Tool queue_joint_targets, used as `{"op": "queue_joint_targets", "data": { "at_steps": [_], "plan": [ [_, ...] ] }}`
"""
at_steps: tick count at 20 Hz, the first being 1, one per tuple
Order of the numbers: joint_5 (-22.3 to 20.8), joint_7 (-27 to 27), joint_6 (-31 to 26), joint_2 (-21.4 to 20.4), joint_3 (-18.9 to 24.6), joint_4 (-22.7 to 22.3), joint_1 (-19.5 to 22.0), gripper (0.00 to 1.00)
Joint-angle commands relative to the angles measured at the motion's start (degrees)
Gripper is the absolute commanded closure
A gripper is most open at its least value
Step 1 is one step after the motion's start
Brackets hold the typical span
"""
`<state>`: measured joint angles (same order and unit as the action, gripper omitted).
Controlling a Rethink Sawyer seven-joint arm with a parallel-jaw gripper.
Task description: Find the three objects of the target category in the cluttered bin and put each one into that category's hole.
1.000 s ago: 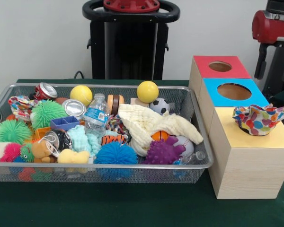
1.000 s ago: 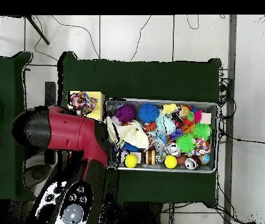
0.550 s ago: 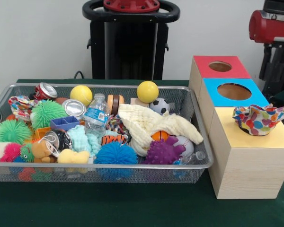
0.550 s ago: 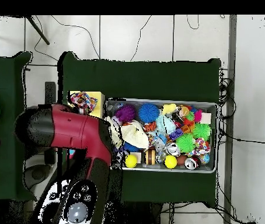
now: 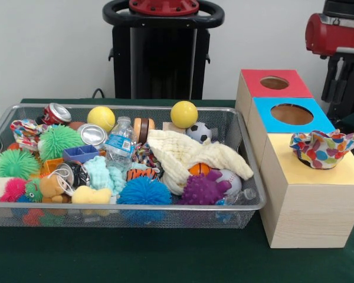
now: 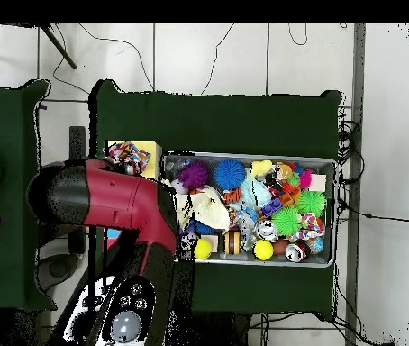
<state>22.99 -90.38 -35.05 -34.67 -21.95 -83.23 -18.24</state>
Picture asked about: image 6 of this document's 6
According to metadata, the cream waffle cloth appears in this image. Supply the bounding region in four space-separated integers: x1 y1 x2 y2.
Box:
171 184 232 232

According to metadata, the dark grey rounded floor object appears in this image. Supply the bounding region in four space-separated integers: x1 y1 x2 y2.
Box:
36 252 81 293

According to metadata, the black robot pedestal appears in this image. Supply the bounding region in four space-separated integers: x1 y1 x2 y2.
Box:
193 312 252 346

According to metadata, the red drink can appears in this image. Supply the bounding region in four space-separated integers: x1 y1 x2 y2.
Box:
284 239 312 263

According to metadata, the blue spiky ball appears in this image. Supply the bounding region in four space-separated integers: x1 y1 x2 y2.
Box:
213 159 247 191

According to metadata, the long black tripod leg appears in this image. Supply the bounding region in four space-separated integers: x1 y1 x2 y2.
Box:
40 23 77 70

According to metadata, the green spiky ball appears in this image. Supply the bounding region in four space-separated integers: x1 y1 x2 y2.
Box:
270 205 304 238
295 189 327 218

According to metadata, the multicoloured patterned cloth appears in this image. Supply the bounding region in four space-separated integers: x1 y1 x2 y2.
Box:
107 141 152 176

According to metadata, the silver drink can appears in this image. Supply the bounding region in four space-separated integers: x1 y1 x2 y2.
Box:
255 219 279 241

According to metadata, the yellow tennis-seam ball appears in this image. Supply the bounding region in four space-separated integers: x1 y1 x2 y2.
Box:
251 239 275 261

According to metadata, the smooth yellow ball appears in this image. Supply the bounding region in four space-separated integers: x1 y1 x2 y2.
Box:
193 237 214 260

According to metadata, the dark green side-table cloth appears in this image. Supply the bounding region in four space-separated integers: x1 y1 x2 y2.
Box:
0 79 58 313

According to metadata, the wooden box with three holes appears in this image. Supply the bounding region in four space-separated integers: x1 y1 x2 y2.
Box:
104 139 163 250

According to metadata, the black floor cable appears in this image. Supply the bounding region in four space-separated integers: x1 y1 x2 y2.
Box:
337 199 409 224

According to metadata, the clear mesh bin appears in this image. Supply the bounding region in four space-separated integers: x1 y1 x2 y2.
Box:
160 150 337 269

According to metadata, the dark green tablecloth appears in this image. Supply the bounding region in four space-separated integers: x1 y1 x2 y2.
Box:
88 79 342 320

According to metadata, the purple spiky toy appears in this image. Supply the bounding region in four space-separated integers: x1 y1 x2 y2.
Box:
177 160 211 190

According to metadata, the brown striped wooden burger toy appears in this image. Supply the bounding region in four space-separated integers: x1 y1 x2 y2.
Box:
222 229 242 256

